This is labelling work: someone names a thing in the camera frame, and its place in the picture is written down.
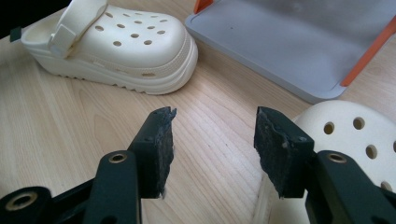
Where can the cream perforated clog shoe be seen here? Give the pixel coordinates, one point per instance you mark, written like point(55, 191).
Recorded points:
point(345, 140)
point(140, 59)

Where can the gray shoe rack orange frame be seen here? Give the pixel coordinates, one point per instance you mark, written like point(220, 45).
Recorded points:
point(280, 46)

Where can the small dark block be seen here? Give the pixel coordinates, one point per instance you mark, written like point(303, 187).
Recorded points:
point(15, 34)

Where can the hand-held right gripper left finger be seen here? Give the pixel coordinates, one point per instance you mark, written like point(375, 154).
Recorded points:
point(155, 146)

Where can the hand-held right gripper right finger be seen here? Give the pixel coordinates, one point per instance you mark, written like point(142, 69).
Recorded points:
point(280, 146)

